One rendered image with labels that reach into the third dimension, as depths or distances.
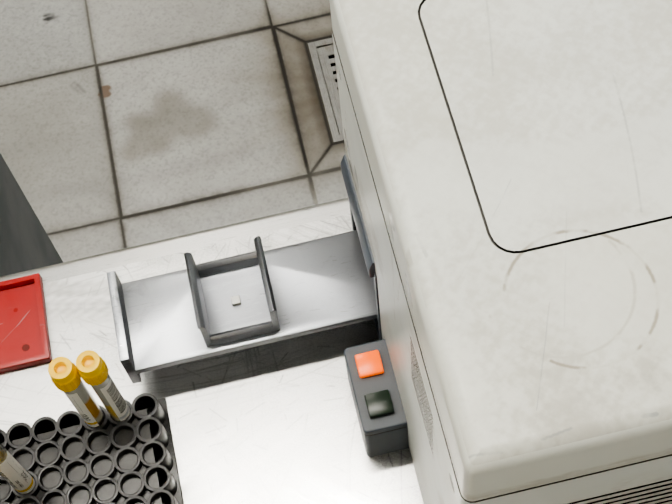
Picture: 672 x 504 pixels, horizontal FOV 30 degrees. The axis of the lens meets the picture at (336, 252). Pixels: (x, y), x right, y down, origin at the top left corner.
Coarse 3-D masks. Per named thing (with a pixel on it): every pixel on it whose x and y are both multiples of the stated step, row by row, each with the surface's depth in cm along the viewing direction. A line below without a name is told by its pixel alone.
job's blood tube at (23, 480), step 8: (0, 448) 75; (0, 456) 75; (8, 456) 76; (0, 464) 76; (8, 464) 76; (16, 464) 78; (0, 472) 77; (8, 472) 77; (16, 472) 78; (24, 472) 79; (8, 480) 78; (16, 480) 79; (24, 480) 79; (32, 480) 81; (16, 488) 80; (24, 488) 80; (32, 488) 81
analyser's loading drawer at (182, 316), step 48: (336, 240) 86; (144, 288) 85; (192, 288) 82; (240, 288) 85; (288, 288) 85; (336, 288) 84; (144, 336) 84; (192, 336) 84; (240, 336) 83; (288, 336) 83
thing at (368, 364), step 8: (368, 352) 81; (376, 352) 81; (360, 360) 80; (368, 360) 80; (376, 360) 80; (360, 368) 80; (368, 368) 80; (376, 368) 80; (360, 376) 80; (368, 376) 80
